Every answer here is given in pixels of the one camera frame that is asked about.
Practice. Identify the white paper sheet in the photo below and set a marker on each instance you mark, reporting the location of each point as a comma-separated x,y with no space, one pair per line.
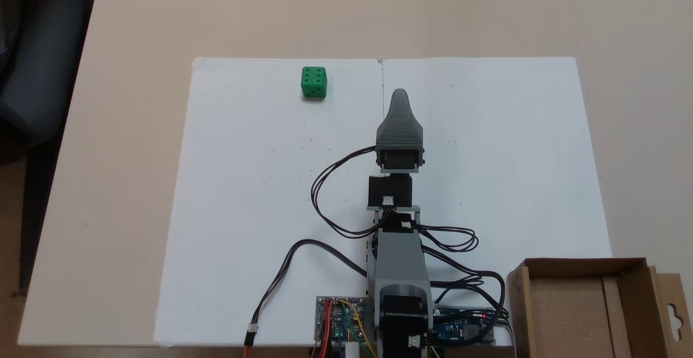
514,157
243,184

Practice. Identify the dark grey chair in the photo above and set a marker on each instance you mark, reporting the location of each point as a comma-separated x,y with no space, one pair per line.
43,49

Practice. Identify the grey curved ribbed gripper finger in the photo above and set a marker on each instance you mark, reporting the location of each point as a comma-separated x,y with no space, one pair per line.
399,128

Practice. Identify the green die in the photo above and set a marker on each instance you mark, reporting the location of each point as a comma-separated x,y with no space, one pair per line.
313,83

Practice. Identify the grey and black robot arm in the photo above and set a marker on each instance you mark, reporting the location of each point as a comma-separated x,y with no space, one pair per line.
398,260

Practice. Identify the white plastic piece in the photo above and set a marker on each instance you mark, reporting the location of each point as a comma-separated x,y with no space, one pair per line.
352,350

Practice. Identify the brown cardboard box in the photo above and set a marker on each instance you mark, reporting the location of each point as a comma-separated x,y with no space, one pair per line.
568,309

